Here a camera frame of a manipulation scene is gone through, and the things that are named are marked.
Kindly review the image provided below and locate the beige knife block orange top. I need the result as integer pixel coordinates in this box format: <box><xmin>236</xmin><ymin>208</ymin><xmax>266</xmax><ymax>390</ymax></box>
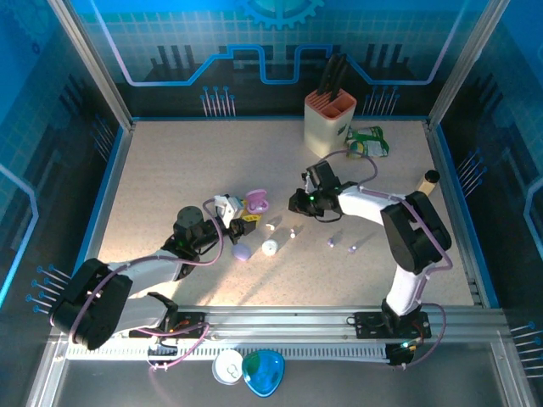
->
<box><xmin>303</xmin><ymin>91</ymin><xmax>357</xmax><ymax>156</ymax></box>

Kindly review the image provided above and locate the green white snack bag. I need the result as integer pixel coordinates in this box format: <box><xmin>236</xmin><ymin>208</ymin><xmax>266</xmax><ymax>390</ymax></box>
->
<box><xmin>344</xmin><ymin>125</ymin><xmax>390</xmax><ymax>160</ymax></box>

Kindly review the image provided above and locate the beige bottle black cap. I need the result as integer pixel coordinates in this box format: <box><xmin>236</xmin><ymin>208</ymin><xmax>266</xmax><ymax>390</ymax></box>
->
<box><xmin>417</xmin><ymin>169</ymin><xmax>441</xmax><ymax>197</ymax></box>

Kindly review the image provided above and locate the white round lid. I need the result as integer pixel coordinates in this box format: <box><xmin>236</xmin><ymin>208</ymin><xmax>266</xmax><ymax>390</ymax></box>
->
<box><xmin>211</xmin><ymin>349</ymin><xmax>245</xmax><ymax>386</ymax></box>

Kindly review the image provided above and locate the blue green triangular dish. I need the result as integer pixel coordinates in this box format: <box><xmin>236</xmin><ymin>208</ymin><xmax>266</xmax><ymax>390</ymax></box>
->
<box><xmin>240</xmin><ymin>348</ymin><xmax>286</xmax><ymax>399</ymax></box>

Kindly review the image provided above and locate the black control box with lights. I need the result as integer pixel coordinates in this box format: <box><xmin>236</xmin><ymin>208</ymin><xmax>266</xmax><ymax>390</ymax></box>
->
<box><xmin>384</xmin><ymin>341</ymin><xmax>425</xmax><ymax>368</ymax></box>

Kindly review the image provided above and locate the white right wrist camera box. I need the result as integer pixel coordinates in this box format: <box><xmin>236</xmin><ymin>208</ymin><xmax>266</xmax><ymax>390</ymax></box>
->
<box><xmin>299</xmin><ymin>168</ymin><xmax>318</xmax><ymax>192</ymax></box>

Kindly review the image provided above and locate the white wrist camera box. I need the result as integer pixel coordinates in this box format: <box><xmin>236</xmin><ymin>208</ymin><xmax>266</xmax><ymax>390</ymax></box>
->
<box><xmin>299</xmin><ymin>168</ymin><xmax>318</xmax><ymax>192</ymax></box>
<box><xmin>213</xmin><ymin>193</ymin><xmax>247</xmax><ymax>226</ymax></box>

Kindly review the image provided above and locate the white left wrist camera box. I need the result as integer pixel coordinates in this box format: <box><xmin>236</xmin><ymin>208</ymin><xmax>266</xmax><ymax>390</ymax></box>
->
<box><xmin>213</xmin><ymin>193</ymin><xmax>247</xmax><ymax>226</ymax></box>

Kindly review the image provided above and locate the black handled knife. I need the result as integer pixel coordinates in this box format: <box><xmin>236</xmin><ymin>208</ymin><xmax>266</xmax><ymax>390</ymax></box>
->
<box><xmin>317</xmin><ymin>53</ymin><xmax>340</xmax><ymax>98</ymax></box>
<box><xmin>328</xmin><ymin>53</ymin><xmax>349</xmax><ymax>105</ymax></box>

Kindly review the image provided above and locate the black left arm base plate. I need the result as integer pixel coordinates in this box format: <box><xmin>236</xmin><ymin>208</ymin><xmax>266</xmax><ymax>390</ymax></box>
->
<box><xmin>128</xmin><ymin>311</ymin><xmax>210</xmax><ymax>340</ymax></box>

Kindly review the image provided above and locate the aluminium mounting rail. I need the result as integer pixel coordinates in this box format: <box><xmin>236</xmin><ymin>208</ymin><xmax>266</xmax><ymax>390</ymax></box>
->
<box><xmin>50</xmin><ymin>304</ymin><xmax>512</xmax><ymax>340</ymax></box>

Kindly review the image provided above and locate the white slotted cable duct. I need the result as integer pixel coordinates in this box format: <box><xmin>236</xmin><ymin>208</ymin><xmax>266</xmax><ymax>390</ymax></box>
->
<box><xmin>63</xmin><ymin>342</ymin><xmax>394</xmax><ymax>362</ymax></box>

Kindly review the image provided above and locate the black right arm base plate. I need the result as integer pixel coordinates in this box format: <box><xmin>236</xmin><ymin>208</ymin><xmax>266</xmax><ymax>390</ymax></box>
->
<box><xmin>354</xmin><ymin>311</ymin><xmax>433</xmax><ymax>340</ymax></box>

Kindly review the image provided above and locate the aluminium frame post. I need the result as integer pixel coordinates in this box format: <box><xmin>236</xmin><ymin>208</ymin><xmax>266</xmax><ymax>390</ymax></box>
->
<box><xmin>46</xmin><ymin>0</ymin><xmax>136</xmax><ymax>131</ymax></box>
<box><xmin>425</xmin><ymin>0</ymin><xmax>512</xmax><ymax>131</ymax></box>

